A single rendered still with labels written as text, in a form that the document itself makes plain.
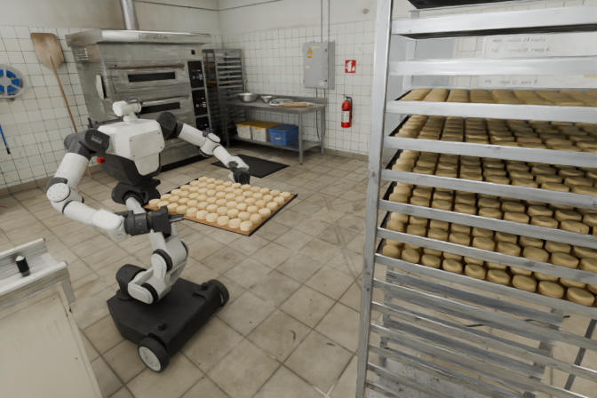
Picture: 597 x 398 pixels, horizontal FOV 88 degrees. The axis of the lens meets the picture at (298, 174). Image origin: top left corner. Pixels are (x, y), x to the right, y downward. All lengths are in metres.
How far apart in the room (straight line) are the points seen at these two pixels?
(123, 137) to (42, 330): 0.83
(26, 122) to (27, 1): 1.54
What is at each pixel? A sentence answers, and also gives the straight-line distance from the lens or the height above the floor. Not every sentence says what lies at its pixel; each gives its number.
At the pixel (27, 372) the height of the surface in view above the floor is 0.55.
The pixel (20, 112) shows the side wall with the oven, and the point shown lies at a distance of 5.61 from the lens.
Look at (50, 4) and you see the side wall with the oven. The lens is 5.79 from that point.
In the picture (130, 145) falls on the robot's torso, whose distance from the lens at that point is 1.69.
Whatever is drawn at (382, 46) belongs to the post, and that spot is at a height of 1.64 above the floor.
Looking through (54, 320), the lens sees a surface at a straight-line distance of 1.62.
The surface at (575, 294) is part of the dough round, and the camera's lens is 1.06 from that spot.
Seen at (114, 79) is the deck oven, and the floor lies 1.43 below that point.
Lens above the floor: 1.62
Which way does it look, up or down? 20 degrees down
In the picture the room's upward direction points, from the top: 2 degrees counter-clockwise
